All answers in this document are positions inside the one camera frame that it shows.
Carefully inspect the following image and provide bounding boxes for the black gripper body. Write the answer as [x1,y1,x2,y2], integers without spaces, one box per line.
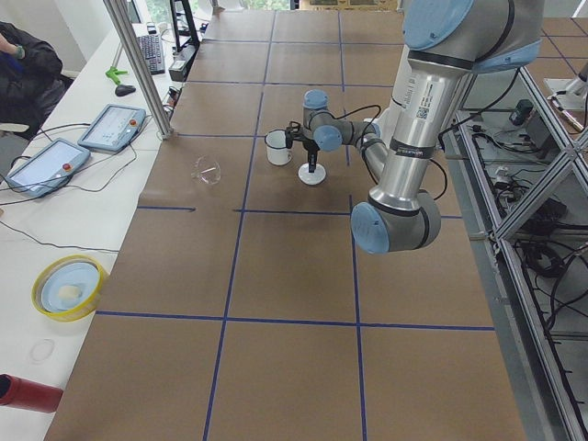
[302,137,320,158]

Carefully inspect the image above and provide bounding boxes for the white round lid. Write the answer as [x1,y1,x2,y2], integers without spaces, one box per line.
[298,164,326,186]

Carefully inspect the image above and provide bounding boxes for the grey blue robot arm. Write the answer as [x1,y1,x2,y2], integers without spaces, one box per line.
[301,1,544,254]

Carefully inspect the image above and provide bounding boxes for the white enamel mug blue rim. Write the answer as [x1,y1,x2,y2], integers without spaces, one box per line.
[264,130,292,166]

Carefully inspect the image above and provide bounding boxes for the black computer keyboard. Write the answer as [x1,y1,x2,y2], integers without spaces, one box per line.
[136,34,165,74]

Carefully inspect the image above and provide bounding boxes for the far blue teach pendant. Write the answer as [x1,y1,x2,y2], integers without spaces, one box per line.
[77,104,146,153]

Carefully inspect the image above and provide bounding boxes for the blue teach pendant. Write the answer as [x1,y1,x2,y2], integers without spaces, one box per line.
[77,104,146,153]
[6,138,91,198]

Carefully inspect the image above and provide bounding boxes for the black computer mouse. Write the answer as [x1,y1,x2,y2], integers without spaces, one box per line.
[115,85,136,97]

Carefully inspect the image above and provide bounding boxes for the green plastic clamp tool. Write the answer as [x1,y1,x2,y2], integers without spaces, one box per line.
[105,66,128,85]

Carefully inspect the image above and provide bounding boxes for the near blue teach pendant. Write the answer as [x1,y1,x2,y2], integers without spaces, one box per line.
[6,138,91,198]

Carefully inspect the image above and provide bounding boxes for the person in black jacket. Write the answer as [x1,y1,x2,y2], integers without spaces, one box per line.
[1,22,74,141]

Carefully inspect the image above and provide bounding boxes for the red cylinder bottle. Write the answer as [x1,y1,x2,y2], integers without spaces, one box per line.
[1,374,63,413]

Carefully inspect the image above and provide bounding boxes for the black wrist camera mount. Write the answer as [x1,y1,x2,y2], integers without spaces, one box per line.
[285,121,304,150]

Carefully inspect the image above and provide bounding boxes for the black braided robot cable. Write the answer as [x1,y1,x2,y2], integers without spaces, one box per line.
[293,104,383,143]

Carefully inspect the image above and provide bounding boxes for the aluminium frame post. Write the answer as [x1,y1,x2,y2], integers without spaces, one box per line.
[103,0,174,140]

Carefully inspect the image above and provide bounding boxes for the aluminium side frame rail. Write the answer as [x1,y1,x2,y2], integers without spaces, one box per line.
[447,63,588,441]

